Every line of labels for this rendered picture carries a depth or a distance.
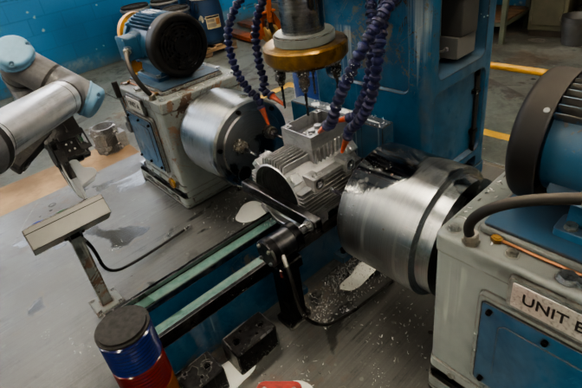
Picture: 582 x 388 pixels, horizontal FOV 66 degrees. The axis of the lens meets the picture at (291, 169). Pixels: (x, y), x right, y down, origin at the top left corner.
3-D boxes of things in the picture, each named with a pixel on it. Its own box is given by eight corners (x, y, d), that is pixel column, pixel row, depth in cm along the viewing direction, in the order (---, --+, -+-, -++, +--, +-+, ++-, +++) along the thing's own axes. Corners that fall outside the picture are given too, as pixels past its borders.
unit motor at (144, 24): (184, 114, 171) (152, -1, 150) (233, 136, 149) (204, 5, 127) (122, 140, 158) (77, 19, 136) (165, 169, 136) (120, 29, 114)
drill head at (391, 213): (384, 205, 111) (380, 113, 98) (560, 285, 83) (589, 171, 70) (312, 258, 98) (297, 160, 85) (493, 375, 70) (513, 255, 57)
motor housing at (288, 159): (313, 178, 125) (306, 117, 115) (366, 203, 112) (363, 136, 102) (258, 213, 114) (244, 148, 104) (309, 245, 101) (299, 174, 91)
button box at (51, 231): (109, 217, 106) (98, 198, 106) (112, 211, 100) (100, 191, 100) (35, 256, 97) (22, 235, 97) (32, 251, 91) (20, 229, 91)
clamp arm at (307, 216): (325, 228, 93) (251, 186, 110) (324, 216, 91) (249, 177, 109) (313, 236, 91) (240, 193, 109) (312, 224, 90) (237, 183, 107)
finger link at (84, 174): (106, 186, 102) (86, 151, 102) (81, 198, 99) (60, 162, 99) (106, 190, 104) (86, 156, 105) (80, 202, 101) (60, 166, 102)
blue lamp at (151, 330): (147, 325, 55) (137, 299, 53) (171, 353, 51) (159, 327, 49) (101, 356, 52) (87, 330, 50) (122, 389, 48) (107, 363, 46)
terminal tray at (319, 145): (319, 133, 114) (316, 107, 110) (350, 145, 107) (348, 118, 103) (284, 153, 108) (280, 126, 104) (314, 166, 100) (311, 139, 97)
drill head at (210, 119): (231, 136, 156) (216, 67, 144) (302, 168, 131) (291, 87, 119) (168, 166, 143) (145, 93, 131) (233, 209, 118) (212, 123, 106)
